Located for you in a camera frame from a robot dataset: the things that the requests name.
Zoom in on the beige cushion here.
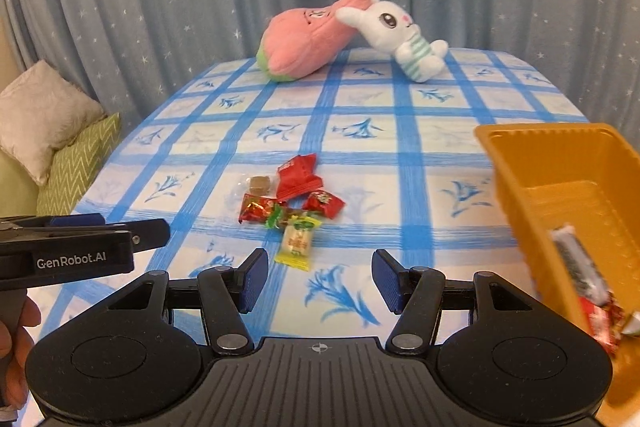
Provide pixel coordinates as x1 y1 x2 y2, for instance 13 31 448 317
1 60 105 186

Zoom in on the white bunny plush toy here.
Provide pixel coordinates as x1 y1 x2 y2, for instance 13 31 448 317
335 0 449 83

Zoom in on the small red candy packet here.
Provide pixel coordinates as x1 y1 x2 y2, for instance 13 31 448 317
303 190 345 220

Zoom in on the green zigzag cushion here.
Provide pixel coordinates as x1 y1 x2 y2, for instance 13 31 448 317
36 113 122 216

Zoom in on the red green candy wrapper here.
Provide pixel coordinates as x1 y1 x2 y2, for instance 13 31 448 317
238 193 288 229

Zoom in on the white clear wrapper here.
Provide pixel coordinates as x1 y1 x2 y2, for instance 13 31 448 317
620 310 640 337

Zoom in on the brown candy clear wrapper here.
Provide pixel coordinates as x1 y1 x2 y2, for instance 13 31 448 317
246 176 272 196

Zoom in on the blue checked tablecloth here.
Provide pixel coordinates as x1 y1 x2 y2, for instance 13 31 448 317
22 46 591 423

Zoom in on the large red snack packet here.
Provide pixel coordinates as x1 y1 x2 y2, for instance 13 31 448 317
276 153 323 200

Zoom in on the pink peach plush toy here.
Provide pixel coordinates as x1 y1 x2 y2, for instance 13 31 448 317
256 0 373 82

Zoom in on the person's left hand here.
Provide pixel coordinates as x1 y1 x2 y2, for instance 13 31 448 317
0 297 41 410

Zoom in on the yellow green candy packet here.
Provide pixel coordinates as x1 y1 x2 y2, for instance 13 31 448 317
274 215 322 271

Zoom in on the orange plastic tray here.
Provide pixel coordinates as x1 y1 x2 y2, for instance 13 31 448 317
473 121 640 427

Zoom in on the black white snack bar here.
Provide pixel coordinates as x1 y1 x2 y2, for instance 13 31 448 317
549 225 610 307

